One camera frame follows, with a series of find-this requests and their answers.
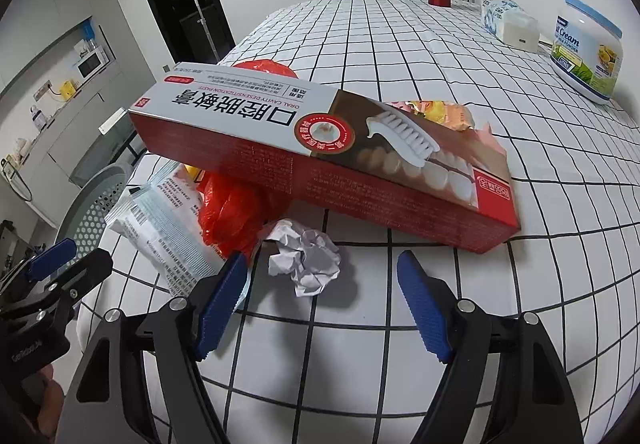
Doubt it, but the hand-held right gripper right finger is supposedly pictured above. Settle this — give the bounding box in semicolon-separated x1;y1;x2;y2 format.
396;250;586;444

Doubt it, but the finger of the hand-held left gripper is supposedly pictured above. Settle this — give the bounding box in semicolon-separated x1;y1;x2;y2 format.
30;248;115;310
5;238;77;282

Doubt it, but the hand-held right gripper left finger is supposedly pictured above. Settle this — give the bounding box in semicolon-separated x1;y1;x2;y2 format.
62;251;251;444

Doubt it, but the grey perforated bin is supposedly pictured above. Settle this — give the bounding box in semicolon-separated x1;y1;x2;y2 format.
62;161;133;255

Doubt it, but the blue face mask packet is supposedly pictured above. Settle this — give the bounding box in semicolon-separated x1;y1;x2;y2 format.
105;161;251;310

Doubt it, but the red plastic bag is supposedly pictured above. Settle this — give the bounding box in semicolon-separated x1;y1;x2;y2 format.
197;58;301;261

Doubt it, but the white paper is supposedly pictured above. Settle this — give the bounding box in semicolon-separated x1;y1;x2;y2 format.
257;219;342;299

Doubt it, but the pink yellow snack wrapper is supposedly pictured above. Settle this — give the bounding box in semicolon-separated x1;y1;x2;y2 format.
385;99;493;145

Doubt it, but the red toothpaste box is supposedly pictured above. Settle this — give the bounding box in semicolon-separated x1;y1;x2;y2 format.
127;61;522;255

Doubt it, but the person's left hand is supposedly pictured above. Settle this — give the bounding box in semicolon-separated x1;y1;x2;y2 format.
22;364;66;430

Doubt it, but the dark grey low cabinet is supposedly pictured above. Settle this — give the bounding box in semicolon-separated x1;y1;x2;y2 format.
70;121;151;190

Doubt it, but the white flat box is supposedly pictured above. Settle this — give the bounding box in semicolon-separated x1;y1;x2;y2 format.
98;108;126;134

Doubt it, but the white microwave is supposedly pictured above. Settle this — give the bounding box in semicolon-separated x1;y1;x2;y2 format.
75;45;110;79

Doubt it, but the black white checked tablecloth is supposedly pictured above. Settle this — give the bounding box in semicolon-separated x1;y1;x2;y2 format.
65;0;640;444

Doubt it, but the white charger box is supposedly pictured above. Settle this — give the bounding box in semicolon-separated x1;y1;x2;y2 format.
501;19;541;54

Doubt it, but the white milk powder jar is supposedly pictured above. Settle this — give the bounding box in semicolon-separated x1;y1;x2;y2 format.
550;0;623;105

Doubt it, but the blue white tissue pack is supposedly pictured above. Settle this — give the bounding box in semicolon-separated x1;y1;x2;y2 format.
481;0;538;37

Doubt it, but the metal door handle bar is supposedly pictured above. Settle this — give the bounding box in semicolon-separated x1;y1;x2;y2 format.
192;0;218;60

